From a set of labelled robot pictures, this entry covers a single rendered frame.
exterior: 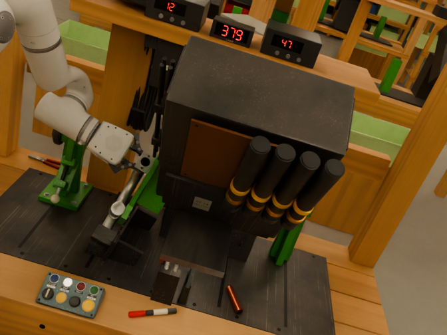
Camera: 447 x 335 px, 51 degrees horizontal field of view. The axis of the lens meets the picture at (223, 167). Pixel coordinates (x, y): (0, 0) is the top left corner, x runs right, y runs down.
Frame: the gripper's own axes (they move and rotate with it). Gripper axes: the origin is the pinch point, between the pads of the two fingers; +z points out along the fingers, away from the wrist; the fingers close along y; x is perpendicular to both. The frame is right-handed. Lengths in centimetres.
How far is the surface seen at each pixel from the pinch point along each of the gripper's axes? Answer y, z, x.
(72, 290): -38.6, 1.1, -2.8
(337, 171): 3, 31, -57
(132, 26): 30.0, -21.3, -9.2
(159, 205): -9.2, 9.9, -4.2
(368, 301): 0, 88, 12
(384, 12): 674, 273, 626
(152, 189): -6.6, 5.9, -6.8
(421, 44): 506, 290, 455
